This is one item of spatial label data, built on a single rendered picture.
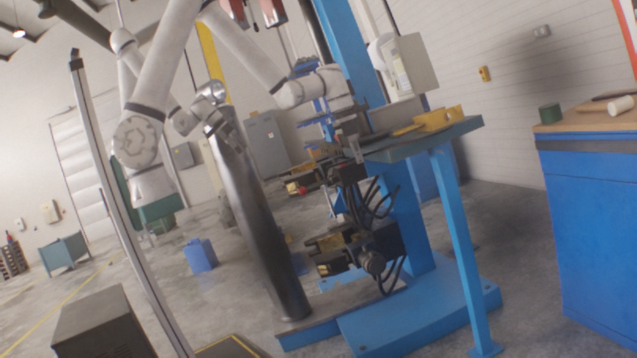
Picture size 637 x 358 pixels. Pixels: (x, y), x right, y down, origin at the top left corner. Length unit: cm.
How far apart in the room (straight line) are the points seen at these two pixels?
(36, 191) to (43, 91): 354
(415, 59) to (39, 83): 1396
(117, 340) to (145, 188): 57
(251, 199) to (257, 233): 19
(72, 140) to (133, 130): 1323
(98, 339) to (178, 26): 111
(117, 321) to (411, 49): 229
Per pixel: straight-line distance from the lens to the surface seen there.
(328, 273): 225
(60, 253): 973
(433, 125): 154
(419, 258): 259
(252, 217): 233
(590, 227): 165
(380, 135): 181
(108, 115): 1389
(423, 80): 272
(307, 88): 140
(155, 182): 142
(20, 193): 1581
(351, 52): 241
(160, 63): 130
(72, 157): 1446
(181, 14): 136
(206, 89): 235
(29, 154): 1545
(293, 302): 249
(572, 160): 158
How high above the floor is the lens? 124
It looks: 5 degrees down
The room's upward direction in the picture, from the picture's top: 19 degrees counter-clockwise
